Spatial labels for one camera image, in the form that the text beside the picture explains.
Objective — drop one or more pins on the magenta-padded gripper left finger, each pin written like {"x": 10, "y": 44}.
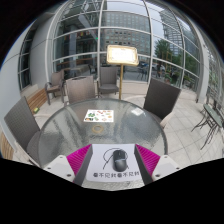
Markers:
{"x": 78, "y": 160}

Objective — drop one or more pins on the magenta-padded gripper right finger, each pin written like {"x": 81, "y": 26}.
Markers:
{"x": 148, "y": 160}

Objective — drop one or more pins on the white mouse pad with characters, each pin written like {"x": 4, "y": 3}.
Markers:
{"x": 98, "y": 160}

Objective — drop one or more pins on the beige tape roll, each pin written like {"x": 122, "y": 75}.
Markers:
{"x": 94, "y": 128}

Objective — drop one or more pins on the colourful picture menu card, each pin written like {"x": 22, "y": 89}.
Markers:
{"x": 98, "y": 116}

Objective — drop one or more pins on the brown wicker armchair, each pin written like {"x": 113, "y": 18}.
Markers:
{"x": 20, "y": 123}
{"x": 107, "y": 77}
{"x": 161, "y": 98}
{"x": 56, "y": 80}
{"x": 81, "y": 90}

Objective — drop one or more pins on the small green yellow object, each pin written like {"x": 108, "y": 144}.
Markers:
{"x": 36, "y": 110}

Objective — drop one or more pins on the wooden slat bench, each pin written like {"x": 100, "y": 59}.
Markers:
{"x": 37, "y": 100}

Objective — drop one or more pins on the dark metal outdoor furniture set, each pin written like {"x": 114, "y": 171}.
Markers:
{"x": 211, "y": 118}

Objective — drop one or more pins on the gold framed menu stand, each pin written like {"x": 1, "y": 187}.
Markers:
{"x": 122, "y": 55}

